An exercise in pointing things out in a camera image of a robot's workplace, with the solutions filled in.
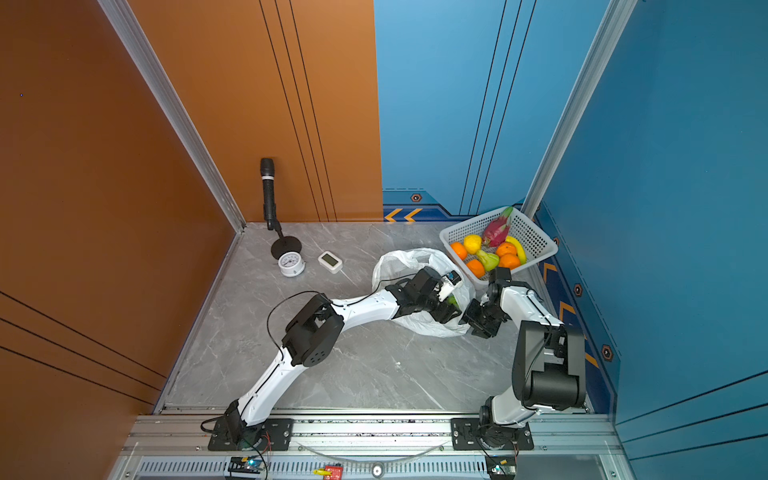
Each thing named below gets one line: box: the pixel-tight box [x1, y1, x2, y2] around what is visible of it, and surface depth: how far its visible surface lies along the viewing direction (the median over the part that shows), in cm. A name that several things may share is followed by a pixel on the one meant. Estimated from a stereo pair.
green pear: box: [476, 250, 500, 271], surface depth 104 cm
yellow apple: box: [463, 234, 482, 254], surface depth 108 cm
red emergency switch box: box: [324, 465, 343, 480], surface depth 69 cm
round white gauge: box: [278, 251, 306, 278], surface depth 106 cm
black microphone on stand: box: [260, 158, 303, 260], surface depth 98 cm
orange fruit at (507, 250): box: [496, 242, 518, 258], surface depth 108 cm
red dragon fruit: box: [482, 206, 514, 247], surface depth 109 cm
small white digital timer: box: [317, 250, 343, 275], surface depth 107 cm
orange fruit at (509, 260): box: [499, 253, 520, 270], surface depth 104 cm
